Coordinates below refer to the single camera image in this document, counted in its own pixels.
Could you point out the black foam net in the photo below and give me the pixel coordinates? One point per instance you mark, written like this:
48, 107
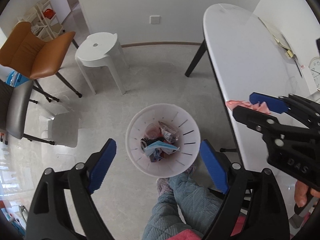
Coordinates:
145, 142

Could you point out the black pen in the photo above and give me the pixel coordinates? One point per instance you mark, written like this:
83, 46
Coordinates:
298, 67

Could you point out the open notebook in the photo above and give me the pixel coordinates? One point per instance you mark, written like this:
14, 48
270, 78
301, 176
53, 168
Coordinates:
277, 35

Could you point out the white plastic stool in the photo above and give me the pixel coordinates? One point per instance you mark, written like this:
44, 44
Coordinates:
98, 50

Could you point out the grey chair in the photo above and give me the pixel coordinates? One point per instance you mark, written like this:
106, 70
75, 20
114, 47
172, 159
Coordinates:
14, 106

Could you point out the white shelf rack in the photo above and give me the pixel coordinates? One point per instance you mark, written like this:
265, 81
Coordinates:
44, 21

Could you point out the clear plastic wrapper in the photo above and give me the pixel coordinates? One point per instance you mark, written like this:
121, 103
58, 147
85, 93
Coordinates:
170, 133

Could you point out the black table leg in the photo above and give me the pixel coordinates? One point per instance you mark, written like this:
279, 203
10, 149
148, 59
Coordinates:
199, 54

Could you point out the person leg teal trousers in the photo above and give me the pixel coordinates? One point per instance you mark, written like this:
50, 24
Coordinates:
187, 213

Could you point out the blue face mask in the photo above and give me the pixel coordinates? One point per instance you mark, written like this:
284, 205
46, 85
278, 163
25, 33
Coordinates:
158, 147

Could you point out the right hand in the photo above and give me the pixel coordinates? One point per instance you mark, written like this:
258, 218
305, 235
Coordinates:
301, 190

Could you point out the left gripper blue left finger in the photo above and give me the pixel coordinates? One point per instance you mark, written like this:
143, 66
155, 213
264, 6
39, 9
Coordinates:
99, 163

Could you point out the blue tissue pack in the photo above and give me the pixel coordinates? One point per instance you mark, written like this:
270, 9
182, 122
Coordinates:
15, 79

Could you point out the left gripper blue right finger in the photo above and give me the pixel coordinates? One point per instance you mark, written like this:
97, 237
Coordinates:
217, 165

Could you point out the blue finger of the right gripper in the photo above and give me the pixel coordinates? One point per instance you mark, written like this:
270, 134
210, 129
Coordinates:
257, 121
274, 104

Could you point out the wall socket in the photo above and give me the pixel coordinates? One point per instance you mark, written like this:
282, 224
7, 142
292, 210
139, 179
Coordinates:
155, 19

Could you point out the white trash bin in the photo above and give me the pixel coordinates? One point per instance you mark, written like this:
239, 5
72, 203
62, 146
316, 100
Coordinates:
145, 125

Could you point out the grey fuzzy slipper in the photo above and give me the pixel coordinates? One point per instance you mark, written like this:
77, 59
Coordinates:
163, 186

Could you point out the round wall clock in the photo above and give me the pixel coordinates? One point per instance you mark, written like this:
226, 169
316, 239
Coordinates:
314, 67

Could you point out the orange leather chair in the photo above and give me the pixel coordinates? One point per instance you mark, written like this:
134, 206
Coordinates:
34, 58

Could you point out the white rectangular box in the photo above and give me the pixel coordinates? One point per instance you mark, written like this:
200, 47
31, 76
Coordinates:
306, 73

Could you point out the pink paper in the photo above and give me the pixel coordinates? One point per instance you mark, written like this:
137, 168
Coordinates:
259, 107

